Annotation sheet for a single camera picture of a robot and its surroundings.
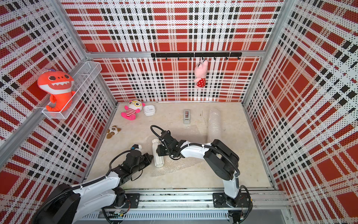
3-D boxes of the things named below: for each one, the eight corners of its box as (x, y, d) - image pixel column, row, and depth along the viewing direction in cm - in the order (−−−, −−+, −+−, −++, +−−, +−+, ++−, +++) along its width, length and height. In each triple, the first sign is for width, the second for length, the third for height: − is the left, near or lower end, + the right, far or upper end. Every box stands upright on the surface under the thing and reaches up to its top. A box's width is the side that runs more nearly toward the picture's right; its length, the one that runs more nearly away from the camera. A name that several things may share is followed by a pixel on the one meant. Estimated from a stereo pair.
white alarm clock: (143, 116, 115) (142, 112, 111) (146, 108, 121) (144, 104, 117) (154, 116, 115) (153, 112, 111) (156, 108, 121) (154, 104, 117)
